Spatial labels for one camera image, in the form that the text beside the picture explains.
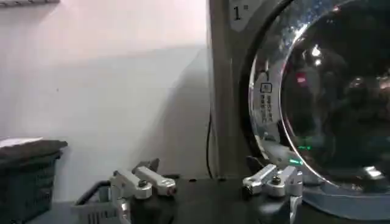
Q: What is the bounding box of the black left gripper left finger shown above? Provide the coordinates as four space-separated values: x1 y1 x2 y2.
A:
109 158 178 200

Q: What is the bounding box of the grey front-loading dryer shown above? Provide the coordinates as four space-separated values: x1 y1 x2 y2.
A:
207 0 390 222

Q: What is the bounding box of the grey wall rail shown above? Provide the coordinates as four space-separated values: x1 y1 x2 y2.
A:
0 0 61 8

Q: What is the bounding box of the black plastic crate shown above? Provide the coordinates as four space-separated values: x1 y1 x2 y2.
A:
0 152 63 224

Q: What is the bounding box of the round glass dryer door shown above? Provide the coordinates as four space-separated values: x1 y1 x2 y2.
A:
239 0 390 222

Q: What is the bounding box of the grey plastic basket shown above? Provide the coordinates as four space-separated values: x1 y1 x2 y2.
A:
70 180 132 224

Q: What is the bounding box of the black power cable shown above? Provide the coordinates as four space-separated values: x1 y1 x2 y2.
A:
205 113 215 180

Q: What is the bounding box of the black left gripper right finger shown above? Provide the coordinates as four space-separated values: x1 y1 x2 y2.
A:
242 155 304 198

